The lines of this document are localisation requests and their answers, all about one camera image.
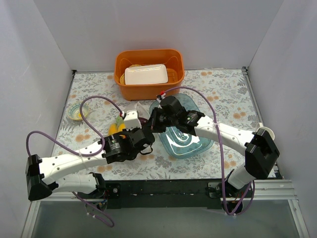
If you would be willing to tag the clear blue plastic tray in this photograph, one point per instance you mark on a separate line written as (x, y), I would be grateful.
(178, 144)

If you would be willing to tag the clear zip top bag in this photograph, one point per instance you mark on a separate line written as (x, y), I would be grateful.
(134, 111)

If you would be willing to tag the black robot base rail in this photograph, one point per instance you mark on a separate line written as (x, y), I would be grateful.
(169, 193)

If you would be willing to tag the orange plastic basket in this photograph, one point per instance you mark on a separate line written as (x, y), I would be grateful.
(171, 58)

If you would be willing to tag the white rectangular dish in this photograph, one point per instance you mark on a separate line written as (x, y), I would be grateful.
(145, 74)

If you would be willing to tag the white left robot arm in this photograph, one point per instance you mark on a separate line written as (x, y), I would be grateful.
(45, 176)

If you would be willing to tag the white plastic cup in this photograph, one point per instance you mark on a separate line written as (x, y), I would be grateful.
(261, 126)

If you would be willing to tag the yellow plate in basket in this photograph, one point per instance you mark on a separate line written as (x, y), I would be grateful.
(122, 78)

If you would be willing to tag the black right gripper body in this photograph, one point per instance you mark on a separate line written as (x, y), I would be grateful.
(155, 121)

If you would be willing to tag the purple eggplant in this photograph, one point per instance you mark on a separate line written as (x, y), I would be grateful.
(143, 120)

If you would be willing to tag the yellow lemon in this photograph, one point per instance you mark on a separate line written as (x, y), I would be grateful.
(121, 127)

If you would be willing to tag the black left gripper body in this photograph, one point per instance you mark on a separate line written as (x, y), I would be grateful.
(147, 135)

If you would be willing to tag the green custard apple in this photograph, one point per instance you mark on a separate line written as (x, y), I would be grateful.
(119, 120)

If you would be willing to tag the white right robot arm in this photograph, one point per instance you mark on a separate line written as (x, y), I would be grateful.
(258, 147)

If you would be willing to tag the small patterned bowl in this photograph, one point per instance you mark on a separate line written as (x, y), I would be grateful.
(74, 111)

